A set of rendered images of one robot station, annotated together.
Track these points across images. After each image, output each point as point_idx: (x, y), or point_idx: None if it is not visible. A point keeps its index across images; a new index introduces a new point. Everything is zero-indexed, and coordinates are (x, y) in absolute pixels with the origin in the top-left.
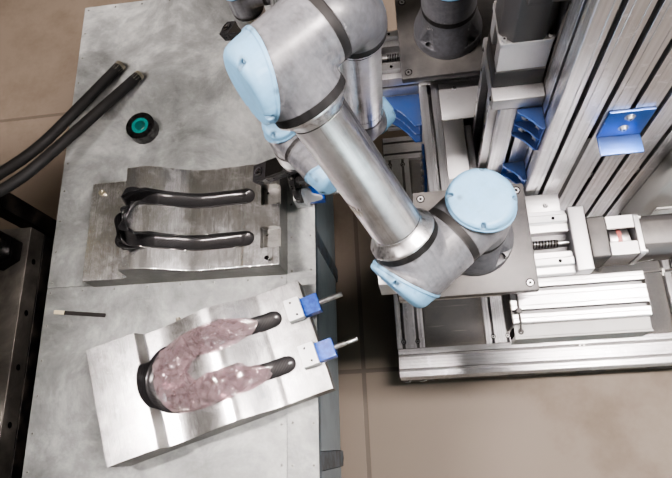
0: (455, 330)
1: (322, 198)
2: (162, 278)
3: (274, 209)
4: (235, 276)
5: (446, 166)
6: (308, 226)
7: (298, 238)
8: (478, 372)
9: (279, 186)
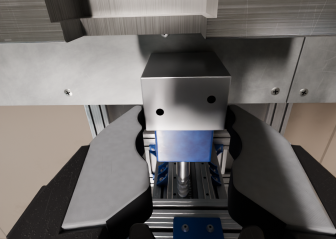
0: (120, 114)
1: (157, 158)
2: None
3: (1, 4)
4: None
5: None
6: (94, 88)
7: (52, 59)
8: (90, 128)
9: (201, 25)
